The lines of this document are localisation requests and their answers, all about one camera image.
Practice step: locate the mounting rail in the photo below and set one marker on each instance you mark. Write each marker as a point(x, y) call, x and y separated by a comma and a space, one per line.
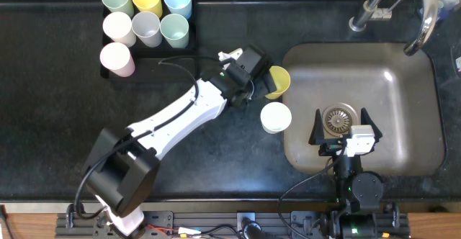
point(205, 221)

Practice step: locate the white cup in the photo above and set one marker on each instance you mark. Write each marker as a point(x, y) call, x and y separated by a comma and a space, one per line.
point(117, 26)
point(275, 116)

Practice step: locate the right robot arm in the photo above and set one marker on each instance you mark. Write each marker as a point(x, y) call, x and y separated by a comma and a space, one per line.
point(367, 190)

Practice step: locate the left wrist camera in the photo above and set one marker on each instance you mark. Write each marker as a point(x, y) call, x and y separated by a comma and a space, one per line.
point(230, 54)

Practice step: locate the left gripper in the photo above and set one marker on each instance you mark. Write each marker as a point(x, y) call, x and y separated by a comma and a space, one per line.
point(254, 62)

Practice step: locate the pink cup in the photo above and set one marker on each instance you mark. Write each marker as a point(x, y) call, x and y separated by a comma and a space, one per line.
point(115, 57)

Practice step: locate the steel tap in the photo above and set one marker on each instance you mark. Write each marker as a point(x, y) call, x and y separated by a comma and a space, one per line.
point(430, 16)

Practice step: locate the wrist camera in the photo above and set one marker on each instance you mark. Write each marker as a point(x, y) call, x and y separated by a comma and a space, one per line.
point(230, 54)
point(360, 140)

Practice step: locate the grey cup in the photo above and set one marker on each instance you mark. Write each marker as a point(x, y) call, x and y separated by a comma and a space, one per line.
point(146, 26)

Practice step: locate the black tray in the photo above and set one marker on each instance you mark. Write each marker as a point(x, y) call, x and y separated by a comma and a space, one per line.
point(162, 70)

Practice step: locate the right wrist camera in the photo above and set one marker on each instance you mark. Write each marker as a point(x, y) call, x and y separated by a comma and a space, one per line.
point(360, 140)

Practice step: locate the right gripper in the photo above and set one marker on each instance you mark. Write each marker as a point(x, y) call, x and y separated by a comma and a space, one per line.
point(330, 148)

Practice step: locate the steel sink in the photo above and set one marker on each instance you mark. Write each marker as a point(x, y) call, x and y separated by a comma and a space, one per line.
point(396, 106)

